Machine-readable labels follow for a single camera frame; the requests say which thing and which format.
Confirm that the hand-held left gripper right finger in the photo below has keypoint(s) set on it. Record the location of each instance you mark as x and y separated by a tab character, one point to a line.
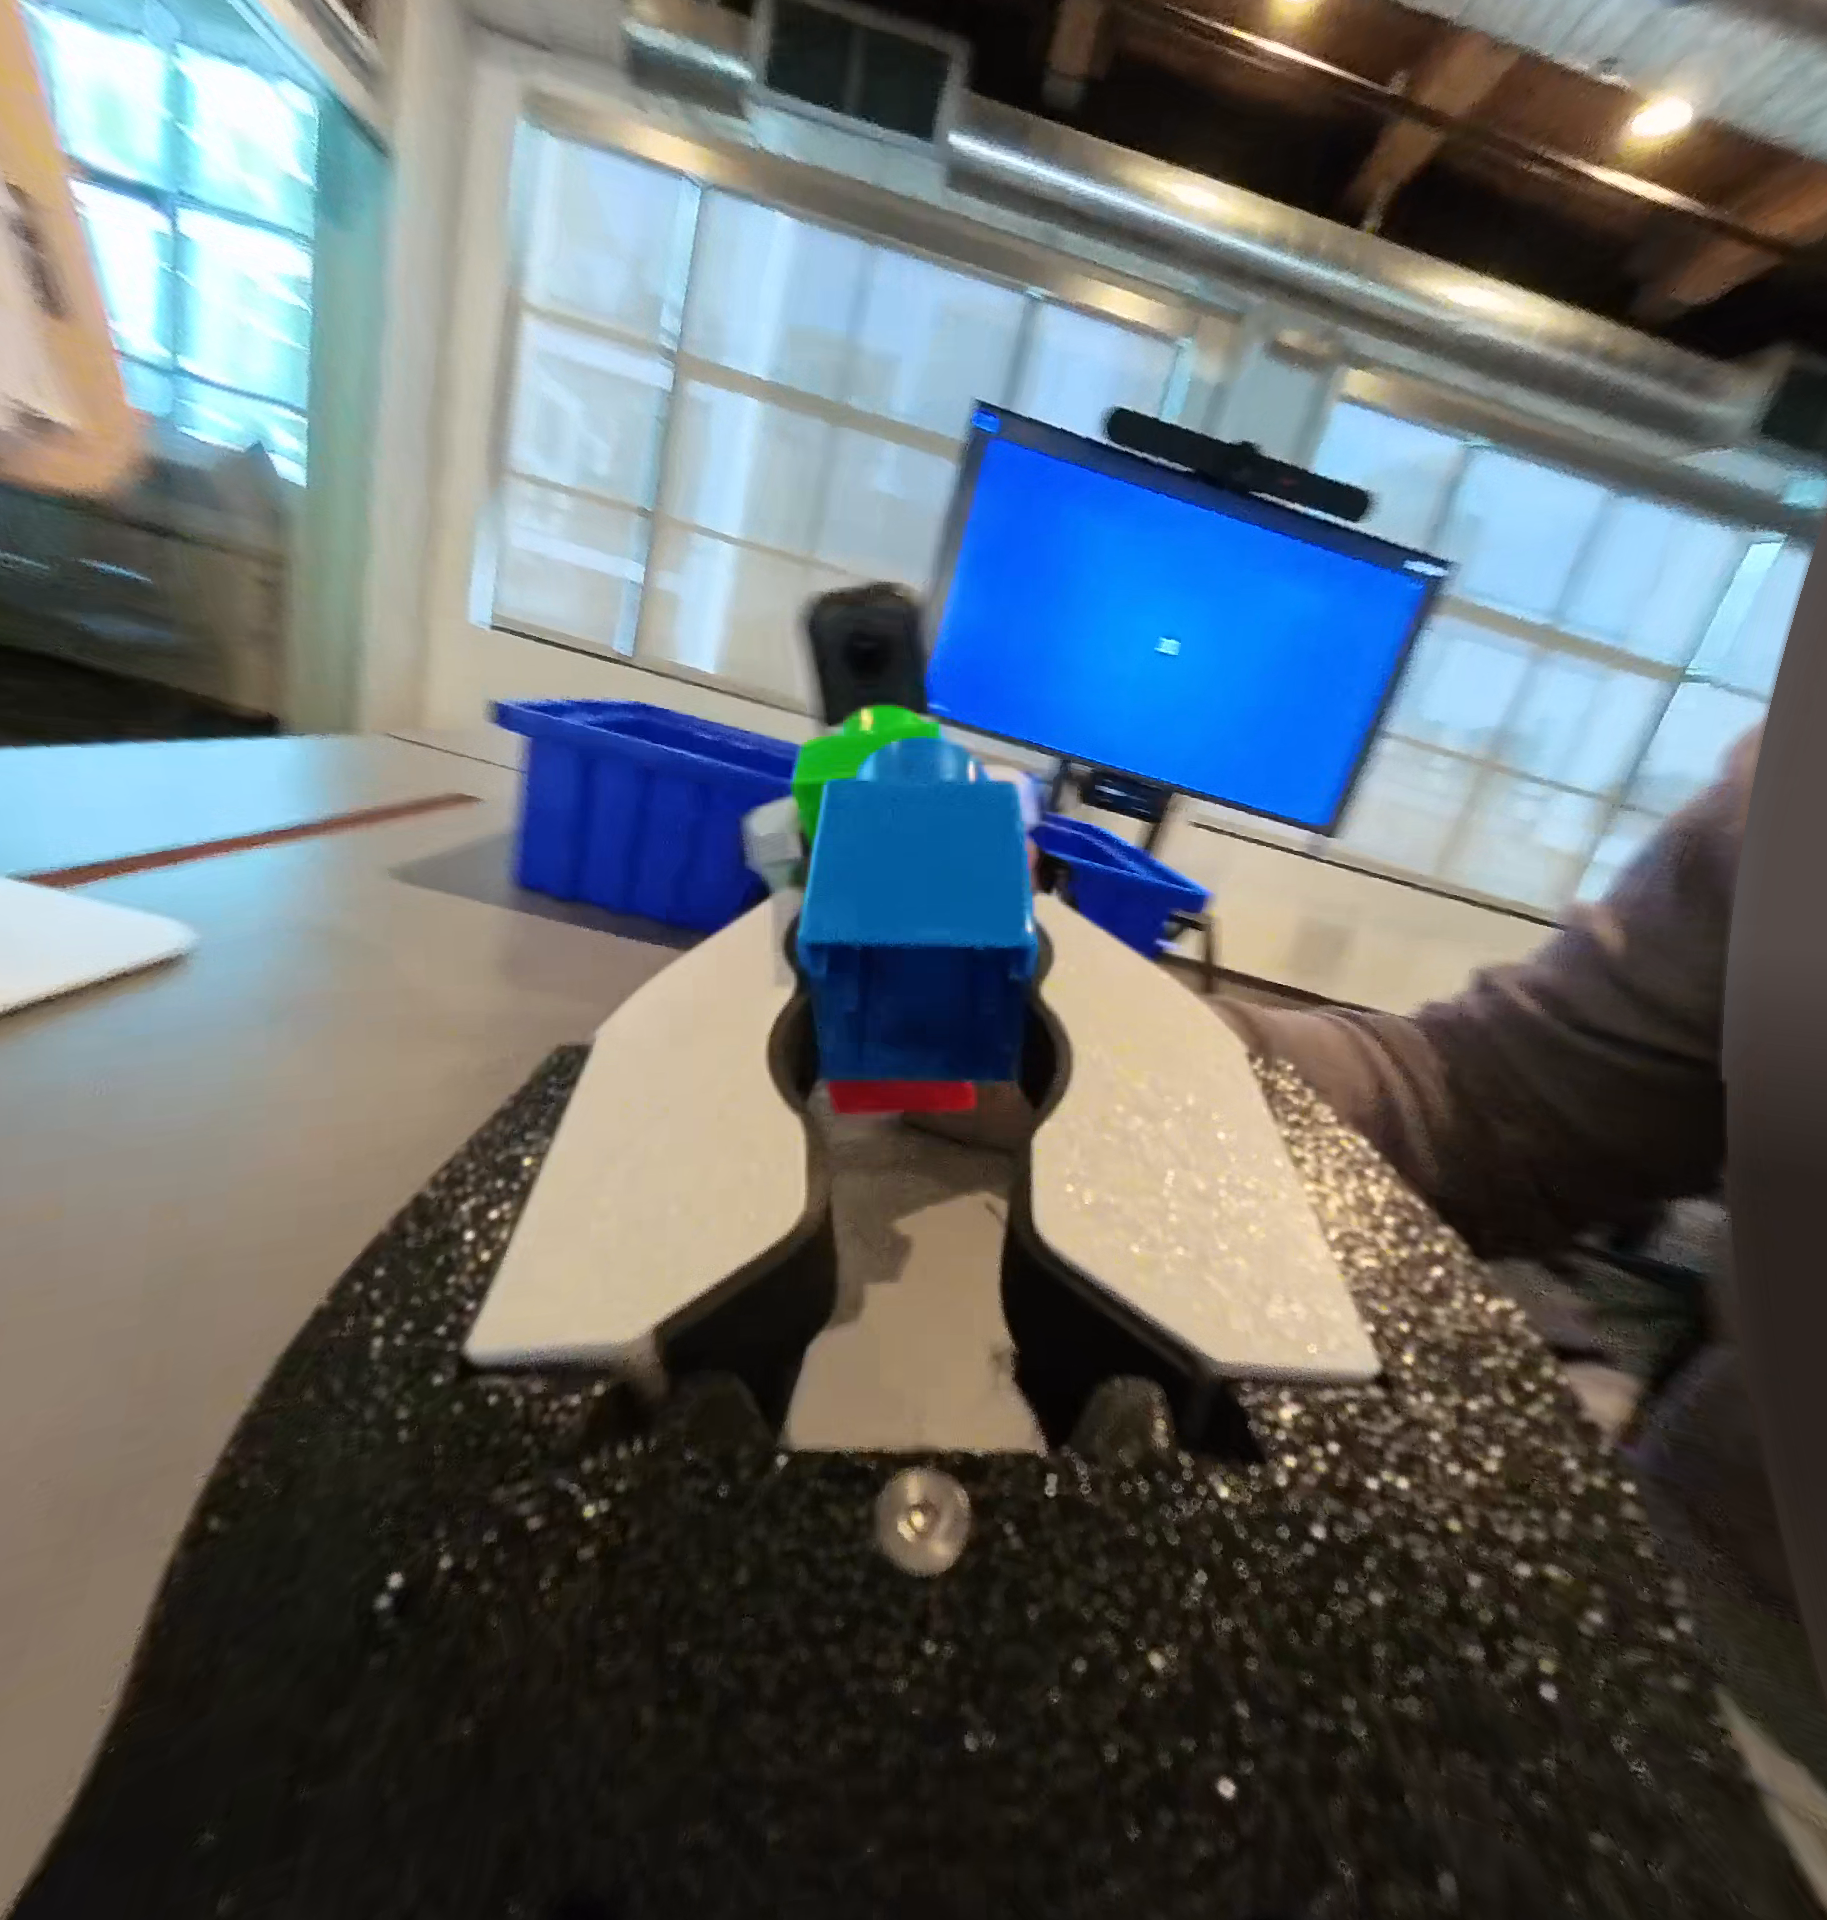
1198	1200

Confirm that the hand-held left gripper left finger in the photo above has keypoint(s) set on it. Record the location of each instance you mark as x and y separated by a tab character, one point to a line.
659	1185

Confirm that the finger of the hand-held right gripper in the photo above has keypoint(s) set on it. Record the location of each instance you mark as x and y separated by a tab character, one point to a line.
772	846

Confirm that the green mega block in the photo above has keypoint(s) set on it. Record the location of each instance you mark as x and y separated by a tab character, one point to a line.
838	766

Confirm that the blue mega block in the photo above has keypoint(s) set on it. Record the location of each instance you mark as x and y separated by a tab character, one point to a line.
913	886

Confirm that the blue plastic bin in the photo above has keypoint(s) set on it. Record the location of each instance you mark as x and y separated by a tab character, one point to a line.
628	811

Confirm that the red mega block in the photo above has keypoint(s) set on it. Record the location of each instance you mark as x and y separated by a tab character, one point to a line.
898	1097

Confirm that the person's right forearm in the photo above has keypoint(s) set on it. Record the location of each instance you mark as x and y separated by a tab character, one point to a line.
1527	1080

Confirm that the blue display screen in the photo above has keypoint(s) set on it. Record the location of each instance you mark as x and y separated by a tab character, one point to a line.
1154	631

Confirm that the black display stand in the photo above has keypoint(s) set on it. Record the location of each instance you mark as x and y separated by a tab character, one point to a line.
1124	795

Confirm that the large grid window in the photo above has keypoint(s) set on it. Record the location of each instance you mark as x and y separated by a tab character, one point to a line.
628	375

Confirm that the metal air vent grille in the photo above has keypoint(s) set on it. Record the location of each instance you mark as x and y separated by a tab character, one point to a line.
853	61

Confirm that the cardboard box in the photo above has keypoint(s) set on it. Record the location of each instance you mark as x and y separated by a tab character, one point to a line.
224	586

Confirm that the instruction board stand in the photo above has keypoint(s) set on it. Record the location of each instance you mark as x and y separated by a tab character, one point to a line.
28	226

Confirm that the black video bar camera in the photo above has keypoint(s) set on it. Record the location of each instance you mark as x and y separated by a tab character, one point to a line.
1229	450

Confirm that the silver ventilation duct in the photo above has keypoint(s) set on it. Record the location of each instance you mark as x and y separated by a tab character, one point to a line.
1154	186

